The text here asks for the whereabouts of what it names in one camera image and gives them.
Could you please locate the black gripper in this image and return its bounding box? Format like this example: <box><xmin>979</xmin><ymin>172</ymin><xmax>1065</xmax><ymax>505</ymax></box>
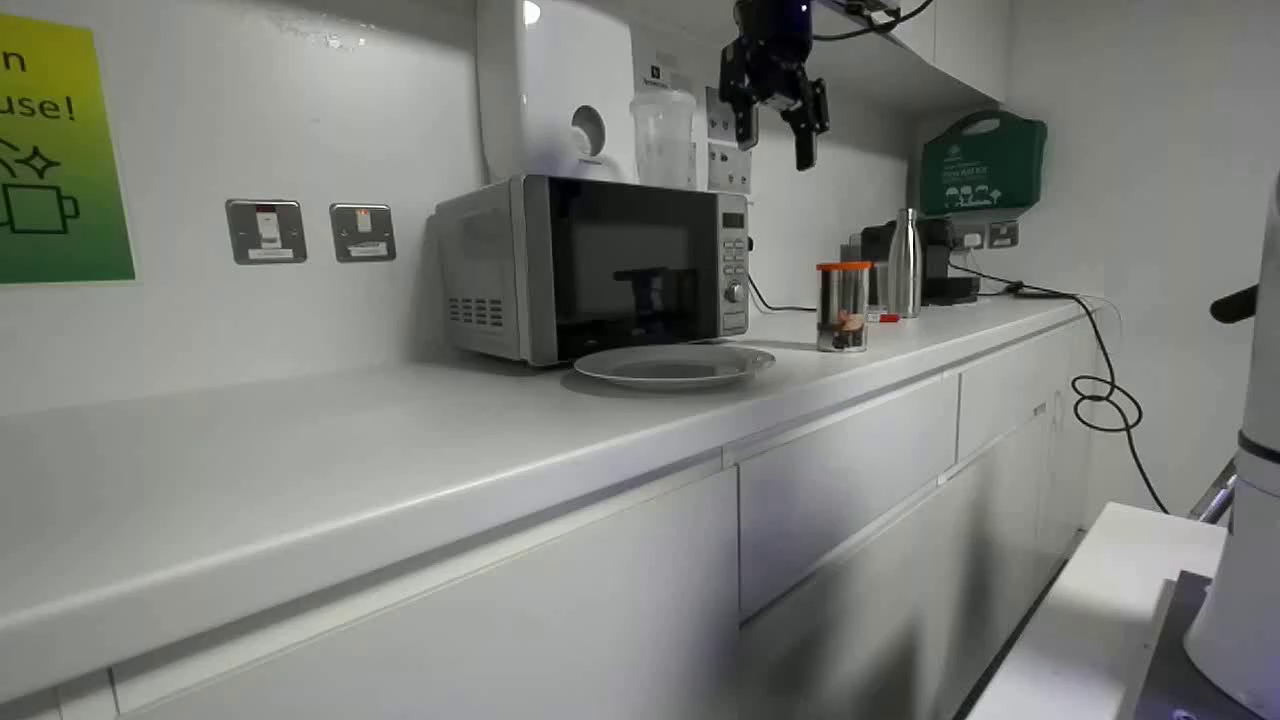
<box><xmin>717</xmin><ymin>0</ymin><xmax>832</xmax><ymax>176</ymax></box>

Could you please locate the clear plastic container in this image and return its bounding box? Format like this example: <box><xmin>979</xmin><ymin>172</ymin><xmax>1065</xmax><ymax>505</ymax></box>
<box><xmin>629</xmin><ymin>85</ymin><xmax>706</xmax><ymax>190</ymax></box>

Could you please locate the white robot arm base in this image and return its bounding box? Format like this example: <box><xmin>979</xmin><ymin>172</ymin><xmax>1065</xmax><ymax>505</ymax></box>
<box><xmin>1181</xmin><ymin>172</ymin><xmax>1280</xmax><ymax>720</ymax></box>

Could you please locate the silver microwave with black door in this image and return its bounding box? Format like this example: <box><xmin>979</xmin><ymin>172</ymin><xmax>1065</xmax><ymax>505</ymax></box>
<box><xmin>432</xmin><ymin>172</ymin><xmax>754</xmax><ymax>372</ymax></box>

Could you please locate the stainless steel bottle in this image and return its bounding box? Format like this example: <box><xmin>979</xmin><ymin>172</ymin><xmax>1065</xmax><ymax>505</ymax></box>
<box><xmin>887</xmin><ymin>203</ymin><xmax>927</xmax><ymax>324</ymax></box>

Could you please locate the glass jar with orange lid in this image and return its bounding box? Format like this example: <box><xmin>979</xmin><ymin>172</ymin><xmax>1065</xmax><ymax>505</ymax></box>
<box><xmin>810</xmin><ymin>254</ymin><xmax>874</xmax><ymax>355</ymax></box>

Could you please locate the green first aid box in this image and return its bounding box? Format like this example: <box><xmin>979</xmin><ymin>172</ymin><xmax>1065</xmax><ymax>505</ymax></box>
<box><xmin>911</xmin><ymin>108</ymin><xmax>1052</xmax><ymax>222</ymax></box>

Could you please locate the black coffee machine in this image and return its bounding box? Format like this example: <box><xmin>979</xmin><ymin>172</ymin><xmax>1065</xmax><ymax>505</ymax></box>
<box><xmin>918</xmin><ymin>217</ymin><xmax>984</xmax><ymax>308</ymax></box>

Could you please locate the white round plate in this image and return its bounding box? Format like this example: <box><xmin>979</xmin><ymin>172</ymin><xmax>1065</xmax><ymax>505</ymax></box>
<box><xmin>567</xmin><ymin>341</ymin><xmax>778</xmax><ymax>393</ymax></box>

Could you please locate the white cabinet drawer front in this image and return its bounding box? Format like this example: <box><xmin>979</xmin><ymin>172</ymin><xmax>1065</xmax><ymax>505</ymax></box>
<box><xmin>733</xmin><ymin>368</ymin><xmax>963</xmax><ymax>619</ymax></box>

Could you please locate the white side table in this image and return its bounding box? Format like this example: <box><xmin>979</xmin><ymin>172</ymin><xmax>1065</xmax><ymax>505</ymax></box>
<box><xmin>963</xmin><ymin>498</ymin><xmax>1230</xmax><ymax>720</ymax></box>

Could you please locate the white wall switch panel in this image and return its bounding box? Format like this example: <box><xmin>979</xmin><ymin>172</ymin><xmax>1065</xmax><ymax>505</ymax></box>
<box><xmin>699</xmin><ymin>85</ymin><xmax>760</xmax><ymax>201</ymax></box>

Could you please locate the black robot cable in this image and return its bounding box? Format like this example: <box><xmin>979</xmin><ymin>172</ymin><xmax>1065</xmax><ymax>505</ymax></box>
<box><xmin>810</xmin><ymin>0</ymin><xmax>935</xmax><ymax>45</ymax></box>

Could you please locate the thin microwave power cable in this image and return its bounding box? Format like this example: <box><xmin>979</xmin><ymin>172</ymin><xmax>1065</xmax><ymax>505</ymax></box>
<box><xmin>745</xmin><ymin>268</ymin><xmax>820</xmax><ymax>319</ymax></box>

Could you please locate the white wall water boiler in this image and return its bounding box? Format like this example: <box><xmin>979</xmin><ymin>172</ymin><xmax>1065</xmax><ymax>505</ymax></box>
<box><xmin>471</xmin><ymin>0</ymin><xmax>639</xmax><ymax>186</ymax></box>

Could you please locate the long black power cable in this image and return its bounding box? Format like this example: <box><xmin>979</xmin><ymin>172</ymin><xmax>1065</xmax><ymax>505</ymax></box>
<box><xmin>951</xmin><ymin>265</ymin><xmax>1172</xmax><ymax>518</ymax></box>

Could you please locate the steel wall socket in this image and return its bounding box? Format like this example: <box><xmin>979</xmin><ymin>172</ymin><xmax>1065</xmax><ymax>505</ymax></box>
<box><xmin>222</xmin><ymin>196</ymin><xmax>313</xmax><ymax>268</ymax></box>
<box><xmin>329</xmin><ymin>201</ymin><xmax>400</xmax><ymax>268</ymax></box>

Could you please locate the black handle knob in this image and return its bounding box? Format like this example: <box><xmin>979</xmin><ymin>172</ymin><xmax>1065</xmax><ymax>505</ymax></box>
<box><xmin>1206</xmin><ymin>281</ymin><xmax>1263</xmax><ymax>326</ymax></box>

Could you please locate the green yellow wall poster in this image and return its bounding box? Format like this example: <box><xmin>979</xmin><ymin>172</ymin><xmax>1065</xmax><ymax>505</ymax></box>
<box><xmin>0</xmin><ymin>12</ymin><xmax>140</xmax><ymax>287</ymax></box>

